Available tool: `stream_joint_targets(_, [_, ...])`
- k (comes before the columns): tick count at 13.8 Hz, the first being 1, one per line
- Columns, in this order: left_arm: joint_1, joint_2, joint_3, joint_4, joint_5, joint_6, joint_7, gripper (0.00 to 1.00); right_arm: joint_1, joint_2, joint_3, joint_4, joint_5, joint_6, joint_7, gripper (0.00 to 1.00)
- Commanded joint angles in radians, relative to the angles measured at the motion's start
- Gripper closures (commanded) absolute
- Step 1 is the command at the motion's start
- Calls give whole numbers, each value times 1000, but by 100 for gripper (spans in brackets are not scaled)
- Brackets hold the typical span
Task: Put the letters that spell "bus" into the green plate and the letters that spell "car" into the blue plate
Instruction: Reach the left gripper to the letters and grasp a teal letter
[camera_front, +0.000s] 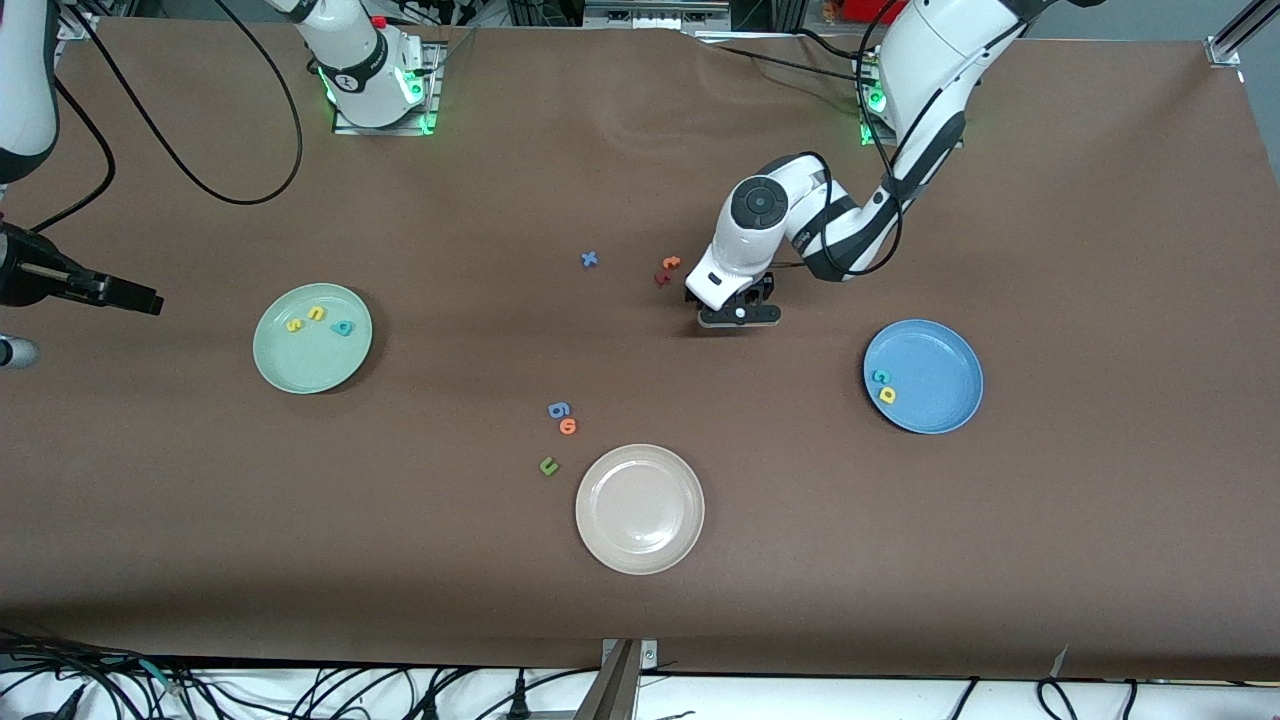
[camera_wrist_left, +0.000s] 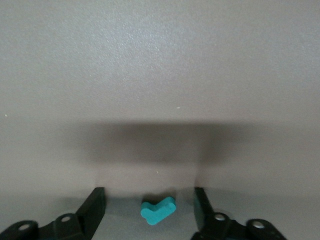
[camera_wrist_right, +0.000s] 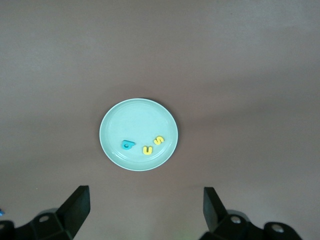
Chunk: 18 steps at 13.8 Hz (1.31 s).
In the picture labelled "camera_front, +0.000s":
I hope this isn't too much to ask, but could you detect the green plate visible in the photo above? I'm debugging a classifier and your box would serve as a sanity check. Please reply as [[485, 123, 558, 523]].
[[254, 283, 376, 396]]

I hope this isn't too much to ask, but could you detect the blue plate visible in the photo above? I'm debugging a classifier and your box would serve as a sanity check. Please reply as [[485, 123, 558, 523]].
[[863, 319, 985, 435]]

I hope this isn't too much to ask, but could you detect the brown table mat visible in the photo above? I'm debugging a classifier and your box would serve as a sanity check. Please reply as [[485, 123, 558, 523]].
[[0, 18, 1280, 681]]

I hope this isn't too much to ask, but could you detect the beige plate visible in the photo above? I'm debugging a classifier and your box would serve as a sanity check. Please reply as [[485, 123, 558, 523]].
[[575, 444, 706, 576]]

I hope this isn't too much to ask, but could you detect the silver metal device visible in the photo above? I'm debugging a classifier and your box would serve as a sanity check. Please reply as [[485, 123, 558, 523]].
[[583, 0, 733, 33]]

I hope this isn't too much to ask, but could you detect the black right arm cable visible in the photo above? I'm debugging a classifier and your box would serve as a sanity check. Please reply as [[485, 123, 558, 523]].
[[0, 0, 304, 236]]

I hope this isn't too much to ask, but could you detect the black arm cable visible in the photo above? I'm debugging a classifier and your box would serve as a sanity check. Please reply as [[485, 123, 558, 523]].
[[0, 0, 304, 236], [775, 0, 906, 281]]

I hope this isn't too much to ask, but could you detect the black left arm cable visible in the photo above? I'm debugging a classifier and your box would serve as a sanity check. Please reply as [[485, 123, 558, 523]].
[[775, 0, 906, 281]]

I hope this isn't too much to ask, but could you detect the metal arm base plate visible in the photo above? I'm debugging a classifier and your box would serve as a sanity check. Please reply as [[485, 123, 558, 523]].
[[860, 100, 966, 149], [333, 45, 443, 136]]

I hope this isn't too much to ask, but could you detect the long black base cable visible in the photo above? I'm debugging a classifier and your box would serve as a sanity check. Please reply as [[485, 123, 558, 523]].
[[700, 38, 873, 87]]

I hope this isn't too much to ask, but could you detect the short black base cable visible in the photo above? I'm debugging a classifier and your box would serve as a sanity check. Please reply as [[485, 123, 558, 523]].
[[795, 27, 867, 63]]

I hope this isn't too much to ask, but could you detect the black connector cable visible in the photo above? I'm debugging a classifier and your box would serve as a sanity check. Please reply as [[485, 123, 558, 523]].
[[20, 683, 91, 720]]

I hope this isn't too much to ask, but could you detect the metal table edge bracket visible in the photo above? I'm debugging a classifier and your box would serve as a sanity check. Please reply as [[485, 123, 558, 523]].
[[573, 637, 661, 720]]

